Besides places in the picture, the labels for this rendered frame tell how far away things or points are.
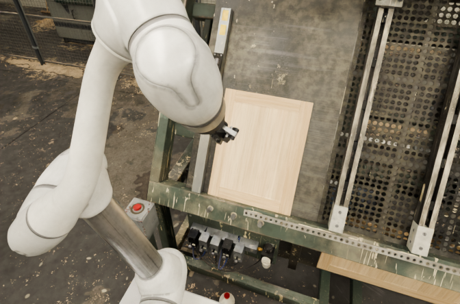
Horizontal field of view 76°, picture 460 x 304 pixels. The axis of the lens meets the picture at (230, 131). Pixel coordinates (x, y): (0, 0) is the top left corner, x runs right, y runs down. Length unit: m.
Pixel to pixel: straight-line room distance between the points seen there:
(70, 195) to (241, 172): 1.02
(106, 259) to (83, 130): 2.05
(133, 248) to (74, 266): 1.58
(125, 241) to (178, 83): 0.77
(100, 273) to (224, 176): 1.34
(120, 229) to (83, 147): 0.47
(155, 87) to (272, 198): 1.24
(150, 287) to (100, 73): 0.86
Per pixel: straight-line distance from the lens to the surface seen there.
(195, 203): 1.61
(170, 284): 1.23
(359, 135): 1.43
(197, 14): 1.70
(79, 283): 2.56
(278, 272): 2.38
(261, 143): 1.48
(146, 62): 0.35
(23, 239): 0.79
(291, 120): 1.45
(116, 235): 1.02
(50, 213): 0.70
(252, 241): 1.62
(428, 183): 1.51
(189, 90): 0.35
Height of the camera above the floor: 2.11
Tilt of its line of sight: 38 degrees down
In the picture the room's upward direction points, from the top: straight up
